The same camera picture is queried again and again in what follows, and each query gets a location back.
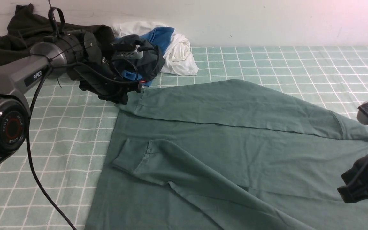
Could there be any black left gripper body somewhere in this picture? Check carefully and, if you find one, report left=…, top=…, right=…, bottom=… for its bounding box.
left=65, top=30, right=142, bottom=105

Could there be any green long sleeve shirt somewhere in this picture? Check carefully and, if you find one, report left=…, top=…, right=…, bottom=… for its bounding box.
left=85, top=80, right=368, bottom=230

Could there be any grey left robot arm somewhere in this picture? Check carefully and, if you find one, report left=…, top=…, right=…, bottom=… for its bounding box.
left=0, top=30, right=142, bottom=164

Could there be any dark grey crumpled garment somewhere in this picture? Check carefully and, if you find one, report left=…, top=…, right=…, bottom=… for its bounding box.
left=111, top=35, right=165, bottom=86

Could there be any dark olive crumpled garment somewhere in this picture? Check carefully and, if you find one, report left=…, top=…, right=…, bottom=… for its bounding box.
left=0, top=4, right=115, bottom=80

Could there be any blue crumpled garment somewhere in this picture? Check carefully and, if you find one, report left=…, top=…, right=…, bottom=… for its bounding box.
left=116, top=27, right=175, bottom=87

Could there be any white crumpled garment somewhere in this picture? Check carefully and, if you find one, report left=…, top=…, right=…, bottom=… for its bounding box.
left=112, top=21, right=199, bottom=76

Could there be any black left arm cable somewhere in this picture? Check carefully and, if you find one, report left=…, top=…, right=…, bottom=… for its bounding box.
left=18, top=0, right=140, bottom=230

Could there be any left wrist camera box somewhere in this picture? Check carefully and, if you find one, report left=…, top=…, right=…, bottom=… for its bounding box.
left=111, top=44, right=144, bottom=60

